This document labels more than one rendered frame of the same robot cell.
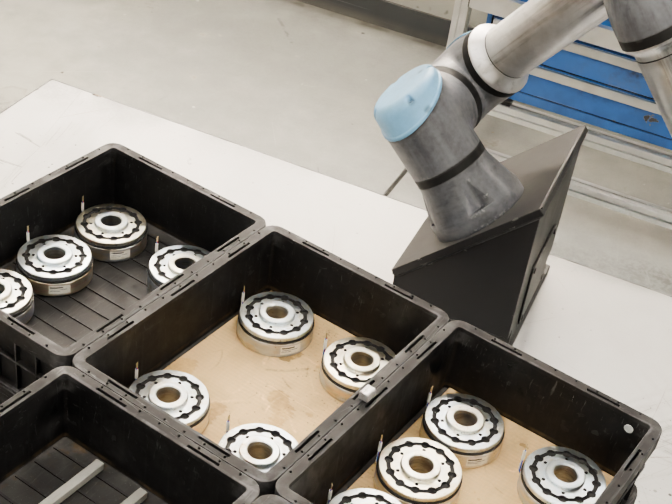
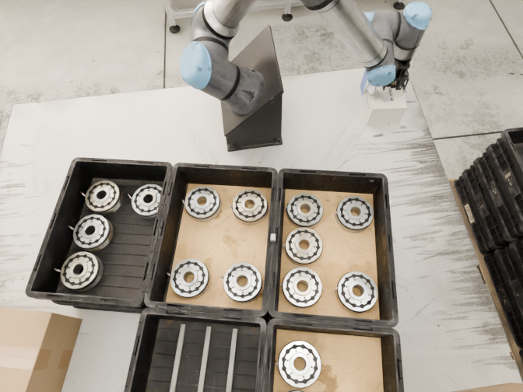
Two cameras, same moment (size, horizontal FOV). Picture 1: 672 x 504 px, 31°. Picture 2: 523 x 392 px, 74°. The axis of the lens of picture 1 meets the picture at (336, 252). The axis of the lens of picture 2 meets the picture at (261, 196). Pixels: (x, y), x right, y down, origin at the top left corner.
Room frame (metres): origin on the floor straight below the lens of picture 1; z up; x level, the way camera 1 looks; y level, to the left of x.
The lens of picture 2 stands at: (0.83, 0.06, 1.79)
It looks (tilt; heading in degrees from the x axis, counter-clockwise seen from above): 65 degrees down; 339
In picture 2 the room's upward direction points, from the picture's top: 5 degrees counter-clockwise
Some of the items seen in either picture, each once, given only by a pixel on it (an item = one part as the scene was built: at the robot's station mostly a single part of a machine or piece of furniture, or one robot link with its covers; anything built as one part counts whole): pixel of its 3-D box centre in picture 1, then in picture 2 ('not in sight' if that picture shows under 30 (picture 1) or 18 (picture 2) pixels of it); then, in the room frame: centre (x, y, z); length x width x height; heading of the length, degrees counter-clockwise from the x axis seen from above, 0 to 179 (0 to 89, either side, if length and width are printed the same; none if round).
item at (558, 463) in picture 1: (565, 474); (355, 211); (1.07, -0.31, 0.86); 0.05 x 0.05 x 0.01
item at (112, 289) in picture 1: (91, 273); (114, 232); (1.32, 0.32, 0.87); 0.40 x 0.30 x 0.11; 150
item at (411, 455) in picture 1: (420, 465); (303, 244); (1.05, -0.14, 0.86); 0.05 x 0.05 x 0.01
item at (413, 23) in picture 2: not in sight; (412, 26); (1.45, -0.68, 1.06); 0.09 x 0.08 x 0.11; 63
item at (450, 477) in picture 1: (420, 468); (303, 245); (1.05, -0.14, 0.86); 0.10 x 0.10 x 0.01
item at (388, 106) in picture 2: not in sight; (381, 95); (1.47, -0.70, 0.75); 0.20 x 0.12 x 0.09; 155
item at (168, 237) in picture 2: (265, 374); (219, 239); (1.17, 0.06, 0.87); 0.40 x 0.30 x 0.11; 150
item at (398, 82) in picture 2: not in sight; (396, 68); (1.44, -0.68, 0.90); 0.09 x 0.08 x 0.12; 155
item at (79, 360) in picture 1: (269, 344); (216, 232); (1.17, 0.06, 0.92); 0.40 x 0.30 x 0.02; 150
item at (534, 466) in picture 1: (564, 477); (355, 212); (1.07, -0.31, 0.86); 0.10 x 0.10 x 0.01
